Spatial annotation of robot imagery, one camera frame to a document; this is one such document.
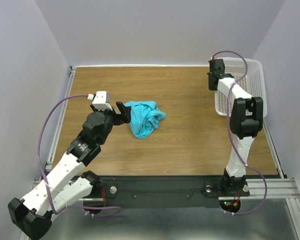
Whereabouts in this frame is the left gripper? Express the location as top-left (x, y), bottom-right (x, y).
top-left (90, 102), bottom-right (131, 146)

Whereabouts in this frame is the turquoise t-shirt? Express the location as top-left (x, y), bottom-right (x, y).
top-left (124, 101), bottom-right (167, 139)

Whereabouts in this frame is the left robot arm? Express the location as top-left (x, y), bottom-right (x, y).
top-left (8, 101), bottom-right (132, 240)

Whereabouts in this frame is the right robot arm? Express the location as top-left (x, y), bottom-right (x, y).
top-left (208, 58), bottom-right (264, 195)

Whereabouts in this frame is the white plastic basket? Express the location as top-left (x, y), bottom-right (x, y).
top-left (223, 57), bottom-right (268, 117)

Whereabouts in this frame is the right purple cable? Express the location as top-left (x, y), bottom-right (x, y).
top-left (212, 50), bottom-right (268, 216)

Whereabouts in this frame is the left aluminium side rail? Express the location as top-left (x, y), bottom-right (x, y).
top-left (45, 66), bottom-right (77, 173)

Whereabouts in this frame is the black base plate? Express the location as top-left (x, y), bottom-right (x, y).
top-left (71, 175), bottom-right (251, 210)

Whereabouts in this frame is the aluminium frame rail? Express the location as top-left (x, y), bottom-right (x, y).
top-left (35, 175), bottom-right (300, 203)

